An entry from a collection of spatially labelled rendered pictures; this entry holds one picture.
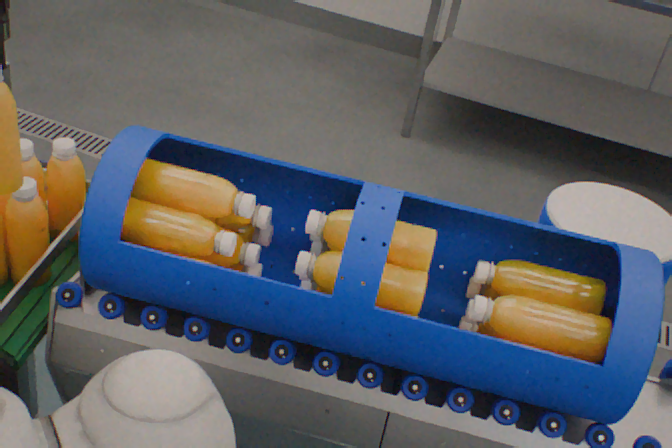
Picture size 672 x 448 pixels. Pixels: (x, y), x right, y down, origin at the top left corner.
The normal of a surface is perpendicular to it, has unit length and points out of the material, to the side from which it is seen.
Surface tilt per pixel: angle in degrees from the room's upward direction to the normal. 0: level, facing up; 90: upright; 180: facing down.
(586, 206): 0
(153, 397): 9
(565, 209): 0
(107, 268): 94
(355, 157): 0
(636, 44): 90
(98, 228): 67
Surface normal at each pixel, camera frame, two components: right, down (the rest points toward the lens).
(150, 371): 0.16, -0.84
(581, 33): -0.34, 0.52
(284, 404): -0.16, 0.26
